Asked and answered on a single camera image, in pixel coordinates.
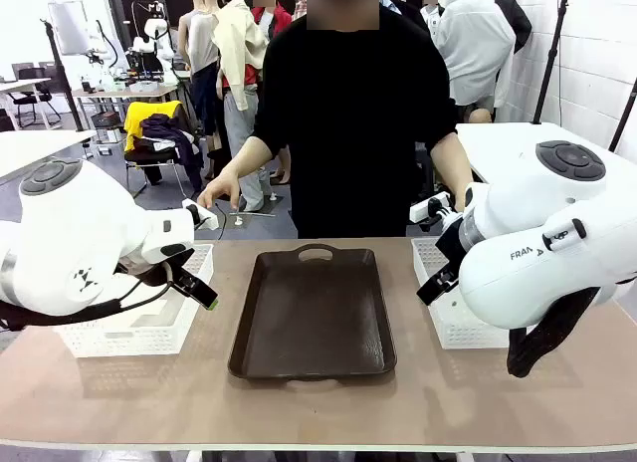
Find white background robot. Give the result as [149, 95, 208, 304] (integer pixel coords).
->
[129, 0, 176, 75]

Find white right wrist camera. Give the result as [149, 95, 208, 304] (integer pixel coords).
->
[409, 191, 462, 230]

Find mannequin in white shirt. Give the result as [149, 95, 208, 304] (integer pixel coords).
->
[436, 0, 518, 124]

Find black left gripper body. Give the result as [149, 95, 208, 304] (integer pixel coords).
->
[114, 247, 196, 288]

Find person's right forearm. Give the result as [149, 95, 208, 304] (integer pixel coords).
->
[218, 135, 274, 184]

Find white conical flask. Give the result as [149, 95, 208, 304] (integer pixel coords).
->
[430, 287, 469, 329]

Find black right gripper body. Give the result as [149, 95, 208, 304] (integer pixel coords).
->
[434, 215, 472, 279]

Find white side table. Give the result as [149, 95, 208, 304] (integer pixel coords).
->
[0, 129, 99, 180]
[455, 121, 637, 184]

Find person's right hand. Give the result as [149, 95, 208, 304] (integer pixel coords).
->
[197, 170, 244, 212]

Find black jacket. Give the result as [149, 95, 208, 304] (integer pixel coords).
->
[492, 0, 533, 55]

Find mannequin with cream shirt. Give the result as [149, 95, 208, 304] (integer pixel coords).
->
[212, 0, 270, 113]

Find person in black shirt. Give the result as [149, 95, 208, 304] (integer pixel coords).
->
[251, 3, 458, 239]

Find cluttered background work table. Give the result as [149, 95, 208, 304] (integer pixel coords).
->
[72, 78, 183, 134]

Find black office chair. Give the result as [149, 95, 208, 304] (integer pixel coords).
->
[8, 62, 64, 129]

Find white whiteboard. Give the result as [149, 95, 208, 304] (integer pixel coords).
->
[48, 0, 92, 56]

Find white perforated plastic basket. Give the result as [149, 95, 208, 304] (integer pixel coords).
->
[410, 236, 512, 351]
[52, 242, 215, 359]

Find dark navy clothes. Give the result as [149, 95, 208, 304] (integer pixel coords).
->
[132, 113, 204, 193]

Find yellow cloth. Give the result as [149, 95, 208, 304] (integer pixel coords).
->
[122, 101, 184, 153]

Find mannequin in white tank top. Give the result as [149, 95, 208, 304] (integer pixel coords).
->
[177, 0, 223, 177]

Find mannequin in red top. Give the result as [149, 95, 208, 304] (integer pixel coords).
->
[218, 3, 295, 214]

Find dark brown plastic tray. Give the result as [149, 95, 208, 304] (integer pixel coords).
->
[227, 243, 398, 382]

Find black camera tripod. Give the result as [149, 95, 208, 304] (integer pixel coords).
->
[40, 18, 85, 132]
[531, 0, 571, 125]

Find person's left hand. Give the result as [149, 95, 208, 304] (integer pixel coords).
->
[453, 182, 474, 213]

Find white paper label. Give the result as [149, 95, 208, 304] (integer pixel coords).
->
[129, 300, 175, 329]

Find metal frame chair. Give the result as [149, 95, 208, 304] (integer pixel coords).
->
[123, 145, 200, 202]

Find black tripod leg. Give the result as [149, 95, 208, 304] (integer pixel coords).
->
[607, 77, 637, 153]

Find person's left forearm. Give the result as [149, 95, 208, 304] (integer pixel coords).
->
[430, 130, 474, 194]

